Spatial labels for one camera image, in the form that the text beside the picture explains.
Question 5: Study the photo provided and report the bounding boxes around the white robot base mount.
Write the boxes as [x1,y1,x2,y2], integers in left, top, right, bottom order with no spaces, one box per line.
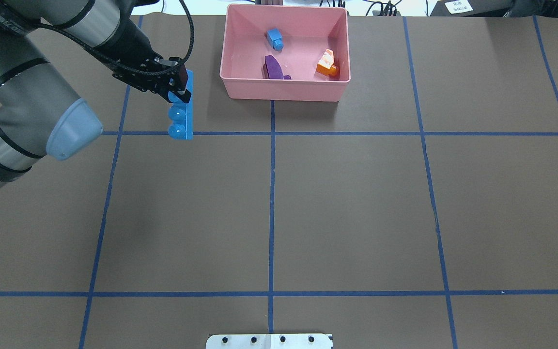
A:
[205,333,334,349]

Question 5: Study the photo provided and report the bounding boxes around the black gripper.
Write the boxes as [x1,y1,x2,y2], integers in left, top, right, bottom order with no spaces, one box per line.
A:
[111,54,188,102]

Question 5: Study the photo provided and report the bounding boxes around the long blue four-stud block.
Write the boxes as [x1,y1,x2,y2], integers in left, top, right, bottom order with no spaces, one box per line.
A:
[168,69,194,141]

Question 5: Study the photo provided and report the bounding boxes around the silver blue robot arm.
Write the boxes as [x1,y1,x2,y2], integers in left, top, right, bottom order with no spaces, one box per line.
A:
[0,0,195,188]

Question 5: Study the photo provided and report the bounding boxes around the pink plastic box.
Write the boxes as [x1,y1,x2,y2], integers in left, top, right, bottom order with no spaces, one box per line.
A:
[219,4,351,102]

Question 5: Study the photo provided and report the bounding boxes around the orange slope block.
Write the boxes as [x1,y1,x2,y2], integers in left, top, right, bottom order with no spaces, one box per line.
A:
[316,48,340,78]

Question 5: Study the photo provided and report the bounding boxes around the white paper label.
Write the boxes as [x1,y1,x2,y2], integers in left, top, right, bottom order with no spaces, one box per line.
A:
[444,0,473,14]

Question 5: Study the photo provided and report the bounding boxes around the purple slope block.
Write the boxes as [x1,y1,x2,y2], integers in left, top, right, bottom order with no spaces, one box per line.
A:
[262,55,292,80]

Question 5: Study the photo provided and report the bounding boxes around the small blue block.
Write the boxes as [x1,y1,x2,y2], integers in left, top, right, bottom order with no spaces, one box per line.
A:
[265,27,284,51]

